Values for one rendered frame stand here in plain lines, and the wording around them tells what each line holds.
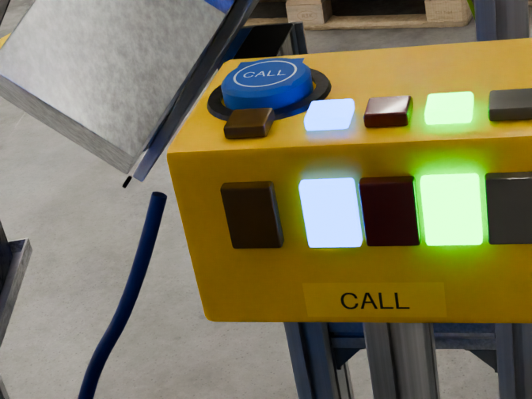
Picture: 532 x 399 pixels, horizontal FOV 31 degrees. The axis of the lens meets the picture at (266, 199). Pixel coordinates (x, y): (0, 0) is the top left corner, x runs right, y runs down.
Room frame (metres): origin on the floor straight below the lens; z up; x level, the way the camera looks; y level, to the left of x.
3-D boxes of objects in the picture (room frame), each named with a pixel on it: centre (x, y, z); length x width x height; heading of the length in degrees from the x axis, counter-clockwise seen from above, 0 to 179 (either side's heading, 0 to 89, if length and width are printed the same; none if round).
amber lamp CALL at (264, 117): (0.36, 0.00, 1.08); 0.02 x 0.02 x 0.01; 72
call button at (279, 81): (0.40, -0.01, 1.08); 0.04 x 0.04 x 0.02
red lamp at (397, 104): (0.35, -0.05, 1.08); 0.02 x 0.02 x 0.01; 72
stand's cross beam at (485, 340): (0.88, -0.14, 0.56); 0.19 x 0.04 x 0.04; 72
